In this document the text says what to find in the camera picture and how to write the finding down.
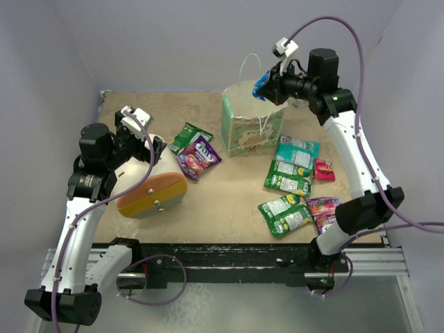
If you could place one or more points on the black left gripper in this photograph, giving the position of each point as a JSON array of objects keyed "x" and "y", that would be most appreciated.
[{"x": 143, "y": 152}]

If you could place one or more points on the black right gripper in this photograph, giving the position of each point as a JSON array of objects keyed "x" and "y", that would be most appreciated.
[{"x": 274, "y": 89}]

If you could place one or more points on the blue M&M's candy packet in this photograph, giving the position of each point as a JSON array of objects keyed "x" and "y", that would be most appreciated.
[{"x": 261, "y": 83}]

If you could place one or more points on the green paper gift bag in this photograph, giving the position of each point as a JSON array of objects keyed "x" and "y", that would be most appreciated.
[{"x": 248, "y": 123}]

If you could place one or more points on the teal snack packet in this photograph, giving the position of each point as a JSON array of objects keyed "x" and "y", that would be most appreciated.
[{"x": 297, "y": 152}]

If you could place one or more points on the red candy packet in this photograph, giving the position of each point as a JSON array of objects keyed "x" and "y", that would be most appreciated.
[{"x": 323, "y": 171}]

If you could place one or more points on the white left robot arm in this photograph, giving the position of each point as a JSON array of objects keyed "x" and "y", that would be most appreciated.
[{"x": 68, "y": 293}]

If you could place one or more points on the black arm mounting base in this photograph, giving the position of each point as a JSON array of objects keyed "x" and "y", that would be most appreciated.
[{"x": 294, "y": 265}]

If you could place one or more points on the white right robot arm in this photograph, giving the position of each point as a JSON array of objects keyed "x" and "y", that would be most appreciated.
[{"x": 336, "y": 111}]

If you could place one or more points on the purple Fox's bag left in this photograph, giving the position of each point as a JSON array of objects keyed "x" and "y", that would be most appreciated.
[{"x": 197, "y": 157}]

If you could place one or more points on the purple fox's bag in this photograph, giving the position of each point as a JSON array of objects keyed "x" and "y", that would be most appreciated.
[
  {"x": 323, "y": 212},
  {"x": 197, "y": 157}
]

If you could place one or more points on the purple Fox's bag right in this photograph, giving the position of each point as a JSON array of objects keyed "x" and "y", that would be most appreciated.
[{"x": 323, "y": 212}]

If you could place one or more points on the clear tape roll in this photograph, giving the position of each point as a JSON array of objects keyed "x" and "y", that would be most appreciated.
[{"x": 298, "y": 103}]

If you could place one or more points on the green snack packet left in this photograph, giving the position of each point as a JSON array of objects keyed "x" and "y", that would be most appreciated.
[{"x": 188, "y": 134}]

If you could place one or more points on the green snack packet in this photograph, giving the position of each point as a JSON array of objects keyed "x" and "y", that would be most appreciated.
[
  {"x": 289, "y": 178},
  {"x": 285, "y": 214},
  {"x": 188, "y": 134}
]

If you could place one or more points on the white orange toy drawer box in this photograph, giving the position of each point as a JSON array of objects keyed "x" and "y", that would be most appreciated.
[{"x": 165, "y": 187}]

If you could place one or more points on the green snack packet upper right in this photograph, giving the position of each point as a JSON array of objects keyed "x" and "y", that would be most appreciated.
[{"x": 289, "y": 178}]

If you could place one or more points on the green snack packet lower right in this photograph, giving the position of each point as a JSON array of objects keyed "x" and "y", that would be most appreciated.
[{"x": 285, "y": 214}]

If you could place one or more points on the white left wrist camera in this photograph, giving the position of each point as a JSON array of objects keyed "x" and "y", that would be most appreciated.
[{"x": 136, "y": 120}]

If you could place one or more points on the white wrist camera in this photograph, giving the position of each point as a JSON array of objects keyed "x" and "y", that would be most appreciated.
[
  {"x": 136, "y": 120},
  {"x": 286, "y": 51}
]

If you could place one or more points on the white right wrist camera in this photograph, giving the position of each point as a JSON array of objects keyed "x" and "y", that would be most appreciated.
[{"x": 286, "y": 51}]

